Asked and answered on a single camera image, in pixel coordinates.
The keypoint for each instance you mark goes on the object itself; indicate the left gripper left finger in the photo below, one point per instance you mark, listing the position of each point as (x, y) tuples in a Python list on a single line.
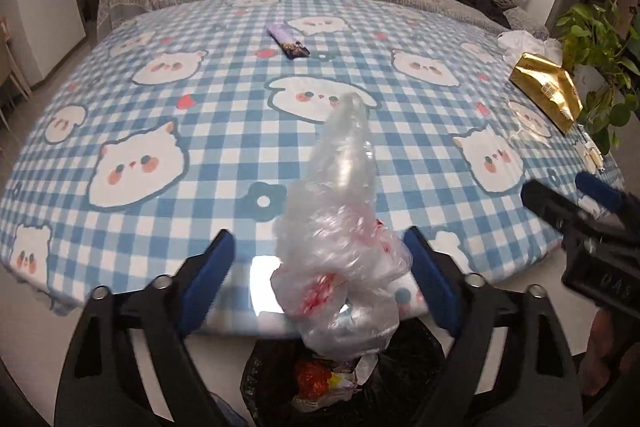
[(200, 279)]

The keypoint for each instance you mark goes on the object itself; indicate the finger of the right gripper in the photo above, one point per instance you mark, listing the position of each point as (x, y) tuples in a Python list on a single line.
[(551, 207), (604, 195)]

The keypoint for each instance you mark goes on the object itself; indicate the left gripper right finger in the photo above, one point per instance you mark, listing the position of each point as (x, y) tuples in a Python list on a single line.
[(438, 278)]

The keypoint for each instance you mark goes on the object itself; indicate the clear red-print plastic bag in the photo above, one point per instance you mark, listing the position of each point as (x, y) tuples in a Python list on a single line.
[(337, 260)]

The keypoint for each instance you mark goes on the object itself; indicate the purple candy wrapper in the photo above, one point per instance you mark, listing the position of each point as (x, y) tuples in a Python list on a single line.
[(291, 47)]

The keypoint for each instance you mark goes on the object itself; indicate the black trash bag bin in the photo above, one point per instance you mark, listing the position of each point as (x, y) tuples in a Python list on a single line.
[(286, 384)]

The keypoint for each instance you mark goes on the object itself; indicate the person right hand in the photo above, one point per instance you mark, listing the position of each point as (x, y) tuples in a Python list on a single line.
[(613, 346)]

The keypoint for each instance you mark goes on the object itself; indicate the small biscuit packet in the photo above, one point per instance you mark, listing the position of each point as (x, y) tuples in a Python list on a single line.
[(593, 157)]

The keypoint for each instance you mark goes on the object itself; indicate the gold tissue pack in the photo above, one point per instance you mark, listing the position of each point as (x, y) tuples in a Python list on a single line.
[(549, 86)]

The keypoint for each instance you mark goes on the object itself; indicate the green potted plant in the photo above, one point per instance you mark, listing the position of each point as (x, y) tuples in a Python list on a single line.
[(589, 33)]

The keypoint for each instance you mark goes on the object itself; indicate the blue checkered bear tablecloth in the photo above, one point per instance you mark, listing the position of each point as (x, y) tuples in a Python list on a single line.
[(190, 120)]

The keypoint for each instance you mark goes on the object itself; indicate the dining chair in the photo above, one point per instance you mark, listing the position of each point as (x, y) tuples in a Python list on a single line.
[(9, 69)]

